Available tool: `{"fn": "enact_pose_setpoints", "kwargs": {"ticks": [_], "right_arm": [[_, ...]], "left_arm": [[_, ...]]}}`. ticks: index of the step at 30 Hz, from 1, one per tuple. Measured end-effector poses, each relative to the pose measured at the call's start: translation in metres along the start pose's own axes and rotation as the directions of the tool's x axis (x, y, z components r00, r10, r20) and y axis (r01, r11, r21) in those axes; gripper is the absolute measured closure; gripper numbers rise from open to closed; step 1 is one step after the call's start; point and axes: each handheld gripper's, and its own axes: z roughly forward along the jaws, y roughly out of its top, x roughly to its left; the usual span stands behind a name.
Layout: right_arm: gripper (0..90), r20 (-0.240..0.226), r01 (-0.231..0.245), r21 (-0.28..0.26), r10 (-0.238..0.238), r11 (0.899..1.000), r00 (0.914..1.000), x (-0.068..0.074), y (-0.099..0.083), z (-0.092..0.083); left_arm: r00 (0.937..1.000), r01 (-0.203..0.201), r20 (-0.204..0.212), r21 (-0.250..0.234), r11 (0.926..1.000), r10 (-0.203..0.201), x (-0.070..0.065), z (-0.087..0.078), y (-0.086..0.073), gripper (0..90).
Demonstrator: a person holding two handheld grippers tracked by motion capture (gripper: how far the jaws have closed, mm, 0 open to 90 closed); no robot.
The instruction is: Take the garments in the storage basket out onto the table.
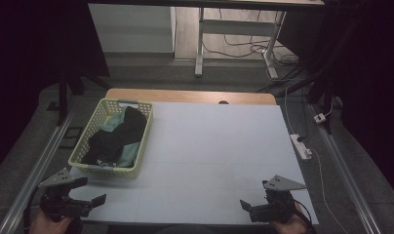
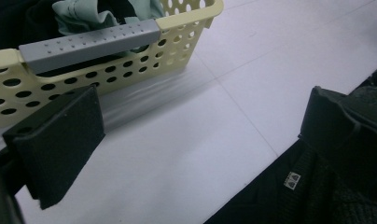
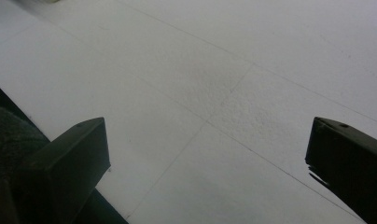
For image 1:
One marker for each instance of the white desk frame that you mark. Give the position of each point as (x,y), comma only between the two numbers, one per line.
(237,27)

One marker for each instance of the white power adapter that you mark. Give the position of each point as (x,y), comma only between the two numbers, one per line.
(320,118)

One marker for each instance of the pale yellow plastic basket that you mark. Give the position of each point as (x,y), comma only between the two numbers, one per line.
(84,148)

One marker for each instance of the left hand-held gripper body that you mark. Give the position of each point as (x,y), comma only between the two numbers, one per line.
(60,205)

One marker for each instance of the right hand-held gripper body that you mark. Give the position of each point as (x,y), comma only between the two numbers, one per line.
(276,204)

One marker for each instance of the light green cloth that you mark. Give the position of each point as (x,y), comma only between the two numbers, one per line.
(130,156)

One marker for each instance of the person's right hand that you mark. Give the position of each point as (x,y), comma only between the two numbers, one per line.
(291,226)

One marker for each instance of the white power strip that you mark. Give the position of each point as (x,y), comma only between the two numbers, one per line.
(300,148)

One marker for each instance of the black cloth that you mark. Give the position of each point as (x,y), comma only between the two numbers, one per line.
(117,138)

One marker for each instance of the black tripod stand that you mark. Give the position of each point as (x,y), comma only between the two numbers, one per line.
(63,97)
(318,81)

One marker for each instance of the metal floor rail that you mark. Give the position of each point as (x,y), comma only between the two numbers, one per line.
(32,175)
(344,175)

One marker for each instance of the black plug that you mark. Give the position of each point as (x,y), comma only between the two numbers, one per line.
(301,138)

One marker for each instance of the white table mat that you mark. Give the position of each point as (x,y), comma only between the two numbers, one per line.
(217,156)

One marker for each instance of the person's left hand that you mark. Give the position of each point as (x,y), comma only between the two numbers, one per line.
(48,226)

